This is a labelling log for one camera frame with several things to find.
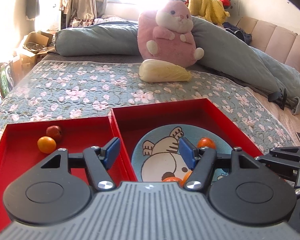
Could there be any green white carton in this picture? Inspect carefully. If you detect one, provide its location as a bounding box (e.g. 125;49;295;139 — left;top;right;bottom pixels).
0;61;15;98

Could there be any grey-blue duvet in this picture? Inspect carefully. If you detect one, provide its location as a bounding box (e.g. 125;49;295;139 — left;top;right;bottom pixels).
54;15;300;110

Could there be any blue cartoon plate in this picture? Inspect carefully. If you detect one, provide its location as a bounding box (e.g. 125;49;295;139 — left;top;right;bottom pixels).
131;124;232;182

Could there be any yellow blanket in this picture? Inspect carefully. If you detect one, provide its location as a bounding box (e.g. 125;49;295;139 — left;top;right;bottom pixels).
185;0;230;27

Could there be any dark clothes pile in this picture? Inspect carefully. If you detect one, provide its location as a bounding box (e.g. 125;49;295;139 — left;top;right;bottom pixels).
222;21;253;44

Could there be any red tray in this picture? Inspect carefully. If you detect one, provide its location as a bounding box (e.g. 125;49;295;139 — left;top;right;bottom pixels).
0;116;138;235
111;98;264;183

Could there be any metal pan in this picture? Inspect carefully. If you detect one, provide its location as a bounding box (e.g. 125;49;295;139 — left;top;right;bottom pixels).
25;42;44;52

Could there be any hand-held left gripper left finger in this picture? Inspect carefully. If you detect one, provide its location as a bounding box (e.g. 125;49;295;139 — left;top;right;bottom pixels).
40;137;122;190

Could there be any small red apple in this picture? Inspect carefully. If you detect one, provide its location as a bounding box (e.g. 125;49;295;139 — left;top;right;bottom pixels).
46;125;63;140

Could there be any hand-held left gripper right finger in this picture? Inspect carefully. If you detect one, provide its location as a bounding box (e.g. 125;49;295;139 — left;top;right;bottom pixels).
179;137;259;192

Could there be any beige padded headboard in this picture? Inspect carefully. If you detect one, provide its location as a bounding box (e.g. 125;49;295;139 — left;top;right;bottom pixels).
236;16;300;80

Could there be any napa cabbage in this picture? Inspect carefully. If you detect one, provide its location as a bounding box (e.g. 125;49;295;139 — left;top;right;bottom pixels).
139;59;192;83

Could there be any pink plush hamster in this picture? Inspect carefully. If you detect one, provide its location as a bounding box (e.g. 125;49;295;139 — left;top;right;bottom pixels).
137;0;205;68

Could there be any floral quilt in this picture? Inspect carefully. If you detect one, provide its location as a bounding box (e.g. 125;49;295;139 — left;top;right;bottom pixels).
0;60;294;153

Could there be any open cardboard box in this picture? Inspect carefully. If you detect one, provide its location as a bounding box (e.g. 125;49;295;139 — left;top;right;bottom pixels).
15;31;54;55

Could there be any floral curtain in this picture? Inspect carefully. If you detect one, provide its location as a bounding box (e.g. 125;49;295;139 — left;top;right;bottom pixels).
60;0;107;28

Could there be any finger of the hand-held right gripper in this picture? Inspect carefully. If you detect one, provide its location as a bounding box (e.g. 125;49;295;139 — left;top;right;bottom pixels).
270;145;300;163
256;156;300;180

